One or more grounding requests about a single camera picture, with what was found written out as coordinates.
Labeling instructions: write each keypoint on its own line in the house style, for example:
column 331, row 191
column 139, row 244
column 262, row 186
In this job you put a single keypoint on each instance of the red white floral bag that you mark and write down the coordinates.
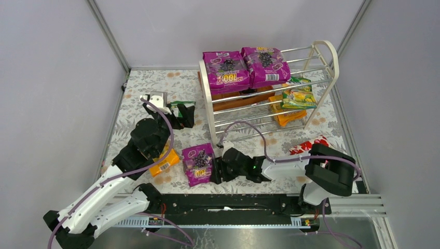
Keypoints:
column 307, row 145

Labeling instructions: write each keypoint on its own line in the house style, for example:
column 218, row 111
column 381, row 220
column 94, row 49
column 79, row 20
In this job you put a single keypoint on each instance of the green yellow bag on shelf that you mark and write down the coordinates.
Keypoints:
column 301, row 97

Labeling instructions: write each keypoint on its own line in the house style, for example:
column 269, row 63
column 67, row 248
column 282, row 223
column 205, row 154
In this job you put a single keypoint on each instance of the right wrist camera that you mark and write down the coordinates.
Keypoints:
column 225, row 146

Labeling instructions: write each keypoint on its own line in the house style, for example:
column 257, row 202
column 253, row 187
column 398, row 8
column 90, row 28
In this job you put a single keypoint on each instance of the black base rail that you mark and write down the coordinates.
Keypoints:
column 229, row 209

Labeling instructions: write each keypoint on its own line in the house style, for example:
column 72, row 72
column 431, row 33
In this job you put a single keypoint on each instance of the rolled dark orange sock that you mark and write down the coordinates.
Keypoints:
column 247, row 91

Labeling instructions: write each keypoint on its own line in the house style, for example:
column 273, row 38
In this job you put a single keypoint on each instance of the white metal shelf rack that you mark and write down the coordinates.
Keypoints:
column 225, row 114

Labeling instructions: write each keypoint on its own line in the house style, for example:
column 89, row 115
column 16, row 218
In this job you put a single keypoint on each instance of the green candy bag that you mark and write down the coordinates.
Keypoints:
column 174, row 106

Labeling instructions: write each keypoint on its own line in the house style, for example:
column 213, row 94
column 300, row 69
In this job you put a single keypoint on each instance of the orange mango candy bag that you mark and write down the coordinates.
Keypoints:
column 170, row 160

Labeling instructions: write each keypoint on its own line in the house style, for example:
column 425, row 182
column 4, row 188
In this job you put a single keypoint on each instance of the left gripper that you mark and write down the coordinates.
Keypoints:
column 176, row 116

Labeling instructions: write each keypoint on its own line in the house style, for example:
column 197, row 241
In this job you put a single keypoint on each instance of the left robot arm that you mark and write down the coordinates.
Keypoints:
column 79, row 224

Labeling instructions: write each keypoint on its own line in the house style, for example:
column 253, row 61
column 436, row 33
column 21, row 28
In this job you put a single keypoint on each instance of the purple candy bag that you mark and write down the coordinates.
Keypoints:
column 266, row 66
column 198, row 163
column 226, row 72

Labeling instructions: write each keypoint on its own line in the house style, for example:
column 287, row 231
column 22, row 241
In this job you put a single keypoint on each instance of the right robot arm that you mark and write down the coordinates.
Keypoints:
column 329, row 172

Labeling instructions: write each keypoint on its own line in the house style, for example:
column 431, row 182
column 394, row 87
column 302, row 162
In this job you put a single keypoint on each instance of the orange bag under shelf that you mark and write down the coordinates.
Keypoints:
column 284, row 116

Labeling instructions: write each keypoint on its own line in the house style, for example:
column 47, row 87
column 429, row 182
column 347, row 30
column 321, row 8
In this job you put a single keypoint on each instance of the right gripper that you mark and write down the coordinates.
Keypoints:
column 219, row 169

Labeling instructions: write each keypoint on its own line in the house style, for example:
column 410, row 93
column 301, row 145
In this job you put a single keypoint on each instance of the orange wooden divider tray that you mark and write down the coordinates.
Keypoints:
column 242, row 101

